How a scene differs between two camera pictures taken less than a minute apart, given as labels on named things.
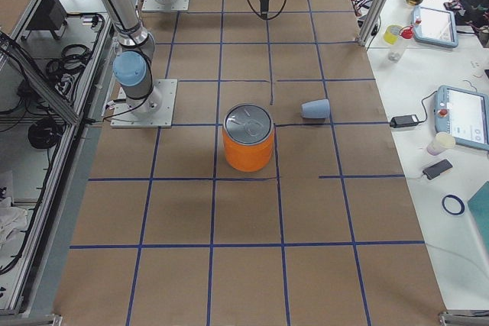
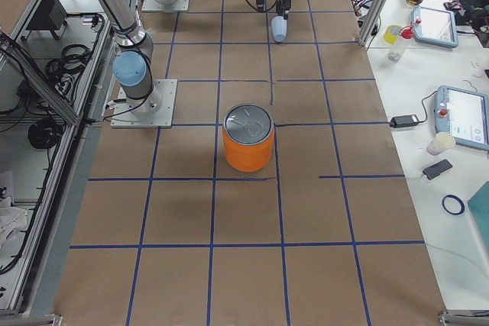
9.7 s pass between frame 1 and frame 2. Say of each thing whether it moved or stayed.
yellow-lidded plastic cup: stayed
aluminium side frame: stayed
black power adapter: stayed
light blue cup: moved
